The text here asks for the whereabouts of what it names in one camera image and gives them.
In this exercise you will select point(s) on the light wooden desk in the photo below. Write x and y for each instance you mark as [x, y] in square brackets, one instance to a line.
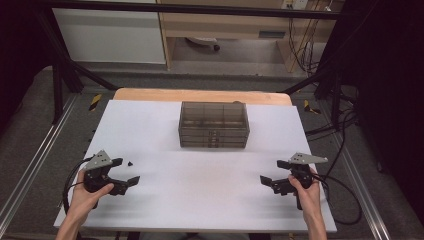
[233, 25]

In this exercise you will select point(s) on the person's left hand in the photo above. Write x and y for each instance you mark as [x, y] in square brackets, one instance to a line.
[83, 196]

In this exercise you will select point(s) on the white power strip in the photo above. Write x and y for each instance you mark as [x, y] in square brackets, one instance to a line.
[295, 4]

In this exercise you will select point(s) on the white cabinet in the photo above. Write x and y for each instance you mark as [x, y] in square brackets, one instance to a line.
[110, 36]

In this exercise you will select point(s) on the smoky transparent drawer organizer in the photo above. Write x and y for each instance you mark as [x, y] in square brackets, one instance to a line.
[213, 125]

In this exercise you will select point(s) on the black curtain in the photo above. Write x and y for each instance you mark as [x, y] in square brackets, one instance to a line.
[390, 83]
[20, 50]

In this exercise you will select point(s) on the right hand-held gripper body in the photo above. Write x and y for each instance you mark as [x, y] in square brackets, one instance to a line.
[301, 159]

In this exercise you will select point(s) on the white board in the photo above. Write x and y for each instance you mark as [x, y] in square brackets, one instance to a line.
[200, 193]

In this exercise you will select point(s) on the yellow black tape strip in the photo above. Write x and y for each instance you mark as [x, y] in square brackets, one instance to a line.
[310, 107]
[95, 102]

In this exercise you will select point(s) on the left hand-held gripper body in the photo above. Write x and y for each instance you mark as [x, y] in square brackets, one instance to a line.
[97, 161]

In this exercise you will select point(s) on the black horizontal frame bar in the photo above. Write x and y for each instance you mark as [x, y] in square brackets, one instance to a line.
[200, 9]

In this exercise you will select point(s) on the office chair base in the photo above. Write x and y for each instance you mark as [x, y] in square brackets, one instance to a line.
[205, 41]

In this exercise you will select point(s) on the person's right hand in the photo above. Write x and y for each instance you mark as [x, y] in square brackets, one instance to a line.
[308, 196]

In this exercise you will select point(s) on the wooden table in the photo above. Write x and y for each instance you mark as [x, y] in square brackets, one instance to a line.
[150, 95]

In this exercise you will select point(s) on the black metal stand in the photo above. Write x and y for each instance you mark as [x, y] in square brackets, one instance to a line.
[61, 73]
[328, 83]

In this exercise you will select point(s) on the aluminium rail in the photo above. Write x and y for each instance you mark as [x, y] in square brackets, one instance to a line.
[363, 190]
[36, 160]

